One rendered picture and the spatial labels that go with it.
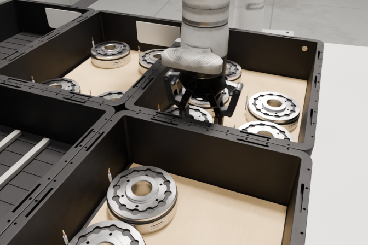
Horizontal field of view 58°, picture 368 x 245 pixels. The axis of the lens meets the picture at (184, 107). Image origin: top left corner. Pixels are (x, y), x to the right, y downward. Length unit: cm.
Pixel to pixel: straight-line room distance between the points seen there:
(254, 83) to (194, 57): 36
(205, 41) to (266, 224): 28
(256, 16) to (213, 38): 54
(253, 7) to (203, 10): 55
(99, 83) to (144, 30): 21
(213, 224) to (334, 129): 53
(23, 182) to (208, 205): 30
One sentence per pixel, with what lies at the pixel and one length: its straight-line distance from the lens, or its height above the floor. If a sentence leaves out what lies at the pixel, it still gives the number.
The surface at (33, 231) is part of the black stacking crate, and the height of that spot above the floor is 91.
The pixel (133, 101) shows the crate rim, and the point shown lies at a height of 93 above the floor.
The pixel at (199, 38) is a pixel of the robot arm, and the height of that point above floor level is 104.
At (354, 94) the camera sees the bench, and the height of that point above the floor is 70.
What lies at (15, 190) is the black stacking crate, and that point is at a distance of 61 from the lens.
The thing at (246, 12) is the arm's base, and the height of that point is 91.
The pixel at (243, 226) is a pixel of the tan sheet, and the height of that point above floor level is 83.
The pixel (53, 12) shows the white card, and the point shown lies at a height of 91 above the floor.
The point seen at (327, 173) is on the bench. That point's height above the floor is 70.
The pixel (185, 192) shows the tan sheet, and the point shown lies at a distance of 54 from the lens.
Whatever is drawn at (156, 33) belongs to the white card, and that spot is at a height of 89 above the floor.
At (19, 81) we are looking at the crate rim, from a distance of 68.
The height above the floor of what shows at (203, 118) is 86.
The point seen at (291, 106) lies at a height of 86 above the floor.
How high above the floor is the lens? 124
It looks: 35 degrees down
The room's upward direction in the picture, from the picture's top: straight up
